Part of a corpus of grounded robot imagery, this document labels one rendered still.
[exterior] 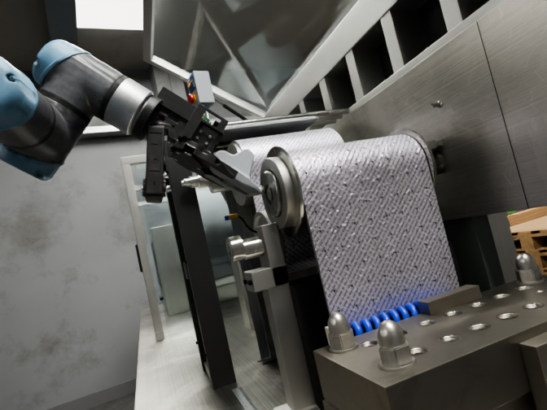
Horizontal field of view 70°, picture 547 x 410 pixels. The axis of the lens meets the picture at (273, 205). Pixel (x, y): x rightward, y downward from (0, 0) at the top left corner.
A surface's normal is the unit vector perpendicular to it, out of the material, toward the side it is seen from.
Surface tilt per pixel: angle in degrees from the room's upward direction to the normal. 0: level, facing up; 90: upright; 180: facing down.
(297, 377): 90
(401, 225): 90
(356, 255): 90
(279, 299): 90
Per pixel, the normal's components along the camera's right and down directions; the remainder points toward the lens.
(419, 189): 0.31, -0.15
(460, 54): -0.92, 0.18
